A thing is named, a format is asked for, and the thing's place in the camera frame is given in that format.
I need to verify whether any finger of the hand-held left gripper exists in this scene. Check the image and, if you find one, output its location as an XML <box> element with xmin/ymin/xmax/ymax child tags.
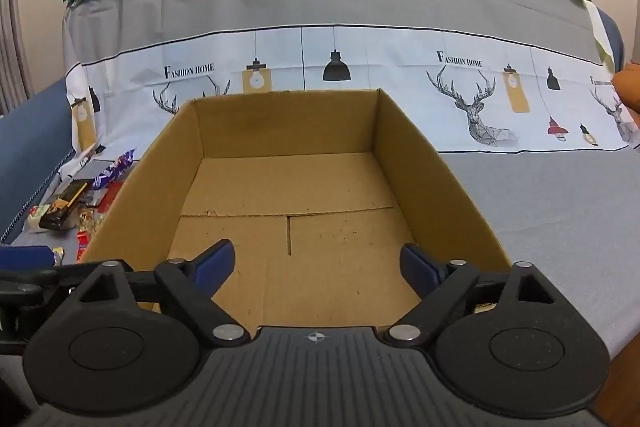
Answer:
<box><xmin>0</xmin><ymin>246</ymin><xmax>96</xmax><ymax>293</ymax></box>

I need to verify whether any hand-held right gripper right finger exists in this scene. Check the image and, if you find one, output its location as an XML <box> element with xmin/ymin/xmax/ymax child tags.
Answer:
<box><xmin>384</xmin><ymin>243</ymin><xmax>571</xmax><ymax>349</ymax></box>

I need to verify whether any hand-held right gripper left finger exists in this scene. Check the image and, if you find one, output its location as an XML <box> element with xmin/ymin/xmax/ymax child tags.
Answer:
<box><xmin>67</xmin><ymin>238</ymin><xmax>251</xmax><ymax>349</ymax></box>

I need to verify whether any red silver snack packet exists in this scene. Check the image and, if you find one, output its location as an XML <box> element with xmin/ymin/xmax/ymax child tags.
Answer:
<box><xmin>82</xmin><ymin>183</ymin><xmax>126</xmax><ymax>214</ymax></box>

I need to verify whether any brown cardboard box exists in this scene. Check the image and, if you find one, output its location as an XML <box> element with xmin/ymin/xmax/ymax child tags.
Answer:
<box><xmin>82</xmin><ymin>88</ymin><xmax>513</xmax><ymax>329</ymax></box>

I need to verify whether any purple snack packet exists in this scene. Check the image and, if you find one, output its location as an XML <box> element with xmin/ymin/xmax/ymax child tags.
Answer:
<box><xmin>90</xmin><ymin>148</ymin><xmax>137</xmax><ymax>190</ymax></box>

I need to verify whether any yellow green snack packet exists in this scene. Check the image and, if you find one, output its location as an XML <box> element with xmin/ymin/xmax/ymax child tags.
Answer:
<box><xmin>27</xmin><ymin>204</ymin><xmax>56</xmax><ymax>230</ymax></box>

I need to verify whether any small red snack packet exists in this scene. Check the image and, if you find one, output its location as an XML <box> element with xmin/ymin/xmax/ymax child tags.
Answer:
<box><xmin>75</xmin><ymin>231</ymin><xmax>94</xmax><ymax>264</ymax></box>

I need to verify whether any black gold snack packet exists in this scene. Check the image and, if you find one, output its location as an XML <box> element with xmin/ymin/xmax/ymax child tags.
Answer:
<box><xmin>39</xmin><ymin>182</ymin><xmax>91</xmax><ymax>230</ymax></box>

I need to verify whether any gold patterned snack packet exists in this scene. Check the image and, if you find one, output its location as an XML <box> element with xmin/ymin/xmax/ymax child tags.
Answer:
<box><xmin>77</xmin><ymin>207</ymin><xmax>106</xmax><ymax>238</ymax></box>

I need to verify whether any white pen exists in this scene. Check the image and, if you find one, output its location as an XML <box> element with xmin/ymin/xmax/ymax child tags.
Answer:
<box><xmin>59</xmin><ymin>144</ymin><xmax>101</xmax><ymax>182</ymax></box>

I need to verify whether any grey deer printed cloth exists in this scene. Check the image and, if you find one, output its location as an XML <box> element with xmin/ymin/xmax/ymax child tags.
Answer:
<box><xmin>10</xmin><ymin>0</ymin><xmax>640</xmax><ymax>358</ymax></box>

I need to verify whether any grey curtain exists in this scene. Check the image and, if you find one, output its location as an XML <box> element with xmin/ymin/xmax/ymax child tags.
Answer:
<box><xmin>0</xmin><ymin>0</ymin><xmax>36</xmax><ymax>115</ymax></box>

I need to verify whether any orange cushion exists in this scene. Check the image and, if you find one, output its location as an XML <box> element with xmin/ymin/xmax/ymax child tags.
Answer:
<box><xmin>612</xmin><ymin>63</ymin><xmax>640</xmax><ymax>112</ymax></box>

